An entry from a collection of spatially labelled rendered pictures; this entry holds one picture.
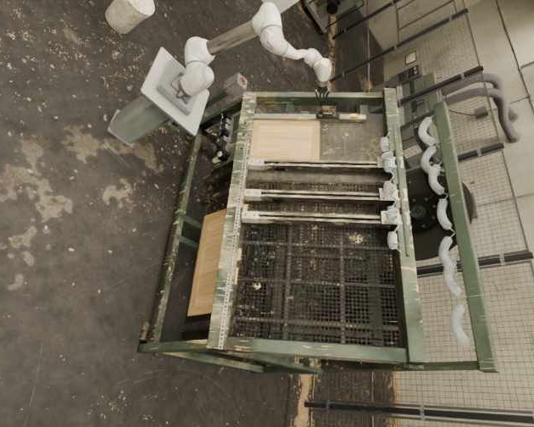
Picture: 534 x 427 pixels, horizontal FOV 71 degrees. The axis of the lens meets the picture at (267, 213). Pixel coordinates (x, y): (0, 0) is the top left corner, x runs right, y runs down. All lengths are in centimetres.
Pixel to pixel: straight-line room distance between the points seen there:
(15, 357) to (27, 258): 60
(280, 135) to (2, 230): 209
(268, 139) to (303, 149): 31
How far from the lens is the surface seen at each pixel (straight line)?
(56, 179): 309
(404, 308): 255
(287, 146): 314
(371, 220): 275
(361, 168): 299
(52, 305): 290
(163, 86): 285
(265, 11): 271
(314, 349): 246
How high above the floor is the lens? 269
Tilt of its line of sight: 36 degrees down
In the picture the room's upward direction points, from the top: 72 degrees clockwise
